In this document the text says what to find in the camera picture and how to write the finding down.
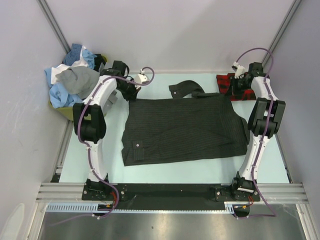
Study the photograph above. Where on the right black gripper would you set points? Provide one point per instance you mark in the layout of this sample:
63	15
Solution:
232	88

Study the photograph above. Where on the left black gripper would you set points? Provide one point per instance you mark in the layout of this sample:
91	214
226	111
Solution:
132	96

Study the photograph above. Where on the dark pinstriped long sleeve shirt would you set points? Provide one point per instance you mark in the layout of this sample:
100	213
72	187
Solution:
191	125

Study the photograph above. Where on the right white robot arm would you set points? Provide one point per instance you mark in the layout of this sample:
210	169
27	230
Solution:
264	122

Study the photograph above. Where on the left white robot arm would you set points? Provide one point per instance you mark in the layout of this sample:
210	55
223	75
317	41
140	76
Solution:
90	125

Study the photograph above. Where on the red black plaid folded shirt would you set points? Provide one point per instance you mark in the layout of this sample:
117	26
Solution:
246	95

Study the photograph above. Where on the black garment in basket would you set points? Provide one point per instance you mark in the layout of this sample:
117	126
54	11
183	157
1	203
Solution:
100	61

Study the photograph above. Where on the grey shirt in basket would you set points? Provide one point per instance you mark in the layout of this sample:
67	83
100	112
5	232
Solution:
79	80

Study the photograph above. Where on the green laundry basket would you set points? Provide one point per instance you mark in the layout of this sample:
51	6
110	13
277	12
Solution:
65	111

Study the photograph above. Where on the blue checked shirt in basket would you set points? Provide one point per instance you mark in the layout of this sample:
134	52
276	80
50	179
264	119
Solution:
73	55

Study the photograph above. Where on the light blue shirt in basket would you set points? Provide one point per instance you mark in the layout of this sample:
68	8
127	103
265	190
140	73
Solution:
58	95

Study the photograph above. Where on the white shirt in basket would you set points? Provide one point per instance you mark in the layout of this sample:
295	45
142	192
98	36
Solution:
62	67

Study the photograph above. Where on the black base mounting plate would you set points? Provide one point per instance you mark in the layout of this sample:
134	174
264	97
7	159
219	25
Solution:
165	196

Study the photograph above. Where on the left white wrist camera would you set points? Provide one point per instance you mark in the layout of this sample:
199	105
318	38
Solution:
141	79

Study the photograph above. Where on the right aluminium corner post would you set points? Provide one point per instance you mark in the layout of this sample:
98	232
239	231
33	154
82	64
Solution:
280	32

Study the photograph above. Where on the aluminium corner post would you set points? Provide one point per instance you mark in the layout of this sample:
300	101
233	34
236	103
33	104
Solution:
49	15
280	32

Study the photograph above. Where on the white slotted cable duct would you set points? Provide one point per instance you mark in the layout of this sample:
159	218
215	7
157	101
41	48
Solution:
97	208

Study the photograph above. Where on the left aluminium corner post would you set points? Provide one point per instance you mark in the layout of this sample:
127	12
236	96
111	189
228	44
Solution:
49	15

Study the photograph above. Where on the aluminium frame rail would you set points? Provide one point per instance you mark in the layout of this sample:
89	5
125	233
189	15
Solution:
276	193

